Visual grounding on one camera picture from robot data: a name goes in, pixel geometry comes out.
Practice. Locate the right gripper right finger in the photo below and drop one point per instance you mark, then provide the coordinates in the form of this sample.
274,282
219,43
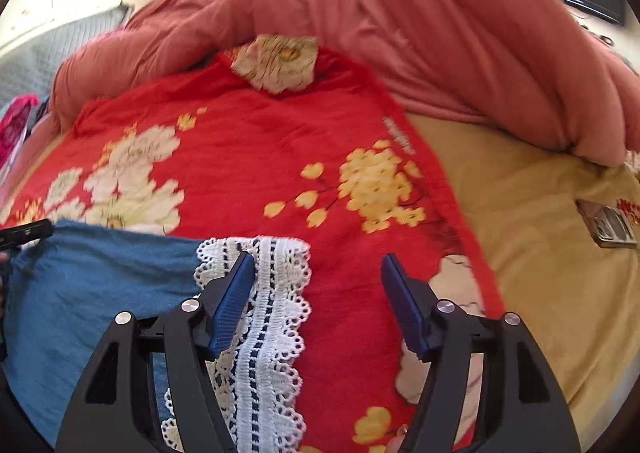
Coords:
522,407

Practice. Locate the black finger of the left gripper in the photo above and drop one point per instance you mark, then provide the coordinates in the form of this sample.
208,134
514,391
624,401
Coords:
21,235

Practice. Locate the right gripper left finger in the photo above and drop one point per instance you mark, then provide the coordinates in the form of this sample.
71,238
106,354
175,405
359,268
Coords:
113,407

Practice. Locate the blue denim lace-trimmed pants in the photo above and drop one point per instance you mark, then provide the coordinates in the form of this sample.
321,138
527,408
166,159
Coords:
62,292

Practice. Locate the magenta folded clothes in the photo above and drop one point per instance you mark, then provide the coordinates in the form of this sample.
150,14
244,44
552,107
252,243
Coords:
13,123

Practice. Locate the beige bed sheet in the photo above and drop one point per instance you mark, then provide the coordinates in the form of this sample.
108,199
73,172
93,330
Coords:
580,301

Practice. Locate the grey quilted headboard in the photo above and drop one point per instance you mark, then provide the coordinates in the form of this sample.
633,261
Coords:
30,68

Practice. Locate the small grey device on bed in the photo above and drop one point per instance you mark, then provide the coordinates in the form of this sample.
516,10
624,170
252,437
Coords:
607,226

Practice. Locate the red floral blanket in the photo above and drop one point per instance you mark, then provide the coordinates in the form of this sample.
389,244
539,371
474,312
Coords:
206,155

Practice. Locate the pink quilted comforter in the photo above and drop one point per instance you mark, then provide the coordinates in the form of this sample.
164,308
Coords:
524,66

